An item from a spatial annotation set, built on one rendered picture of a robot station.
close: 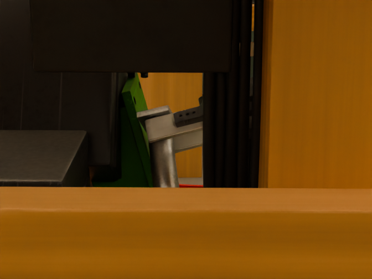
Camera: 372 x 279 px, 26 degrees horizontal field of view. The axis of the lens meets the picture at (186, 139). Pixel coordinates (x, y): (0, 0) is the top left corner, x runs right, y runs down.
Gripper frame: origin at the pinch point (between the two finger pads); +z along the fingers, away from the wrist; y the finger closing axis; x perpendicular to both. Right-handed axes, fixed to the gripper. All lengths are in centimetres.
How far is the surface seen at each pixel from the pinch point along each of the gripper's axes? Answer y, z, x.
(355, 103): 28.6, -17.0, 19.0
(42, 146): 11.3, 13.3, 4.4
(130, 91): 3.2, 4.4, -5.3
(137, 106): -0.1, 4.4, -5.3
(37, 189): 29.1, 8.3, 19.7
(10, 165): 16.3, 15.1, 8.9
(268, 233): 27.2, -8.2, 27.1
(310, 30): 33.1, -15.0, 14.7
